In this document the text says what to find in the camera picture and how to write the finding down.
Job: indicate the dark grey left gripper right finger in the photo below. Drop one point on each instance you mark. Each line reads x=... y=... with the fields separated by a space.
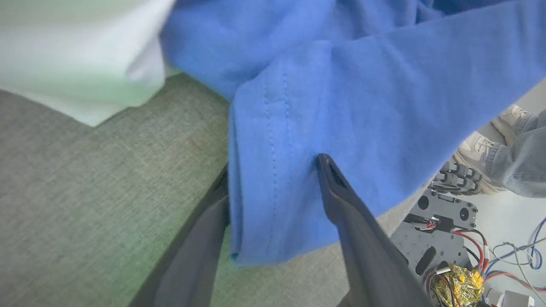
x=367 y=247

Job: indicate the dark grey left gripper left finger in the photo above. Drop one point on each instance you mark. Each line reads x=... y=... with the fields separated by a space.
x=192 y=256

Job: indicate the blue garment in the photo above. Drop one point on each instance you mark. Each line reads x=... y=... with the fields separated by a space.
x=362 y=106

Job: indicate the black metal plate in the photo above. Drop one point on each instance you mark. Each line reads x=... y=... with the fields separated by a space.
x=435 y=245

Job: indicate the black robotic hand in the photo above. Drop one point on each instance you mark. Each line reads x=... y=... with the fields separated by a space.
x=458 y=177

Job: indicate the beige sneaker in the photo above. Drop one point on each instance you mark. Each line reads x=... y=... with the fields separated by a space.
x=514 y=117
x=475 y=149

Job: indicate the white small box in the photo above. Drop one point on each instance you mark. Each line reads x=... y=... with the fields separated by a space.
x=509 y=298

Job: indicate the blue jeans leg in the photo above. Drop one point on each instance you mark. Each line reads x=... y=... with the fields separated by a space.
x=522 y=166
x=535 y=123

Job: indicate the white cloth sheet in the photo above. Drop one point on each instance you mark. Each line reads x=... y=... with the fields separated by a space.
x=64 y=51

